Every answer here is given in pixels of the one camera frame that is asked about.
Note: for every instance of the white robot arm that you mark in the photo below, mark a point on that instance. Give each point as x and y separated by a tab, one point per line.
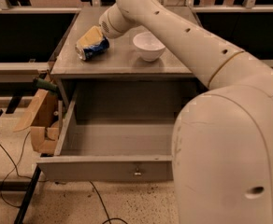
222	142

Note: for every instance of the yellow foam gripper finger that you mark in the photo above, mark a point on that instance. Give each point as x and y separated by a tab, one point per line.
91	37

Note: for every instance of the white ceramic bowl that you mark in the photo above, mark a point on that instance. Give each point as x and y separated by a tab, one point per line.
148	47

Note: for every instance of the grey metal cabinet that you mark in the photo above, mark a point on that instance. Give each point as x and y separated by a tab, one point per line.
119	78

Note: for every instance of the open grey top drawer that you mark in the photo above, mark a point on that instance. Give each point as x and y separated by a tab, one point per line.
100	144

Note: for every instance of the blue pepsi can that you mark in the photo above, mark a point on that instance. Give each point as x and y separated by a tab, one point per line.
87	53

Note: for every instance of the green handled tool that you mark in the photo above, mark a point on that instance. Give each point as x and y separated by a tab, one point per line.
45	85

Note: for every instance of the brown cardboard box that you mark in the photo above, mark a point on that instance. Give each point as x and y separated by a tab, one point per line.
42	119

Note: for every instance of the small metal drawer knob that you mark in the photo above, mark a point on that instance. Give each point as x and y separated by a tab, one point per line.
137	172

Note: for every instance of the black metal stand leg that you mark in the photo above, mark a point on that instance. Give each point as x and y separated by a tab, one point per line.
27	197

